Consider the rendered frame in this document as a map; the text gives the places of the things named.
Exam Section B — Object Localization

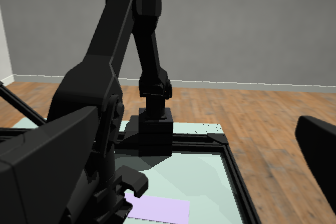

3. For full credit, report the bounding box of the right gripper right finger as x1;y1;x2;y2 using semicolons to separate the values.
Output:
295;115;336;216

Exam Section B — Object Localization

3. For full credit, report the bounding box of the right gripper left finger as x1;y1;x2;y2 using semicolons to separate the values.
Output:
0;106;99;224

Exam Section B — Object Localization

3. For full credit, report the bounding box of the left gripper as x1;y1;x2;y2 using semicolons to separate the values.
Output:
75;165;148;224

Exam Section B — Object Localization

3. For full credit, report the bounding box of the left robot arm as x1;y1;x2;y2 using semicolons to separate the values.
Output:
45;0;172;224

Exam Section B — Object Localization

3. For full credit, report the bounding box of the lavender rectangle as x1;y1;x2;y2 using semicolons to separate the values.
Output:
125;193;190;224

